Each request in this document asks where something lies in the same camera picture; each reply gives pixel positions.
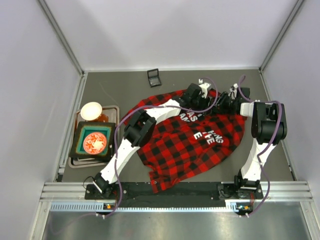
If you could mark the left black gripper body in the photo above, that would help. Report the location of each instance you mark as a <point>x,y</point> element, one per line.
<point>207,99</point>

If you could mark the metal tray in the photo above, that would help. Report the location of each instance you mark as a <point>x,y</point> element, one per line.
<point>113,112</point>

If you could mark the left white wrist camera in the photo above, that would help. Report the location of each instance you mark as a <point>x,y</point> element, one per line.
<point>205,86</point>

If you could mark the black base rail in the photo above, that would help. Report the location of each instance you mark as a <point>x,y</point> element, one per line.
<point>184,195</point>

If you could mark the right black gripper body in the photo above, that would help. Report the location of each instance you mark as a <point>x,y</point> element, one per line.
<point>223,101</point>

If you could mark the red black plaid shirt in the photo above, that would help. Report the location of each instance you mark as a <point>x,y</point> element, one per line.
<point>189,144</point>

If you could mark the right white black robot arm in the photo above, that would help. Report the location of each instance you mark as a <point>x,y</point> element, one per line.
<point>268,128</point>

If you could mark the white bowl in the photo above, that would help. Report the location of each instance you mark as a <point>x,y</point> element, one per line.
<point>91,111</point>

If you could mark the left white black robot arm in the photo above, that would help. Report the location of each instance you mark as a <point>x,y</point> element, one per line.
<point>138,132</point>

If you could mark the small black open box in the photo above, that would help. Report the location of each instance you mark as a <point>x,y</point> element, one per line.
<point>154,78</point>

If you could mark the green black square dish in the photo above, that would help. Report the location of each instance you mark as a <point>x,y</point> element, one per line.
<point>84,128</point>

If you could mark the red patterned plate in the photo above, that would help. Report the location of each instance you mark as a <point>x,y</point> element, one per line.
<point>94,143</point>

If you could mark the amber glass cup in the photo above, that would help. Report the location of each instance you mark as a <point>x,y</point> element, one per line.
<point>102,118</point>

